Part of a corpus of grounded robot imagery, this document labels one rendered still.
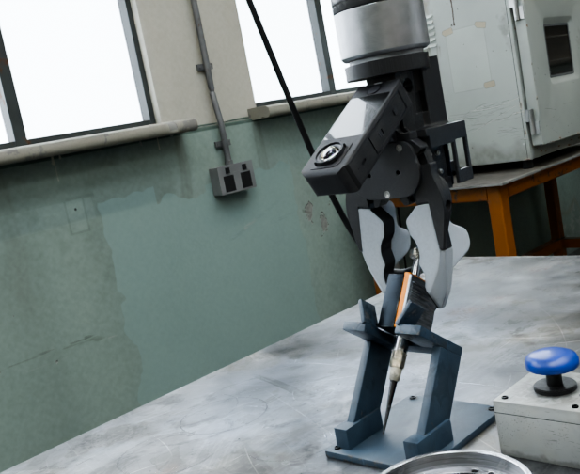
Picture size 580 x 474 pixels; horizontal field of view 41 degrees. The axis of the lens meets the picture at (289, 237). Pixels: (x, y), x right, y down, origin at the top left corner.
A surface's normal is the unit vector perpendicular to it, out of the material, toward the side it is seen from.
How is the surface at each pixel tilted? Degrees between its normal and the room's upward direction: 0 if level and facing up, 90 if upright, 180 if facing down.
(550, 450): 90
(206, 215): 90
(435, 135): 90
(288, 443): 0
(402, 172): 90
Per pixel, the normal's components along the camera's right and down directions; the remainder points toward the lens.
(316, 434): -0.18, -0.97
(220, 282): 0.71, -0.03
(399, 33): 0.31, 0.08
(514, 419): -0.68, 0.23
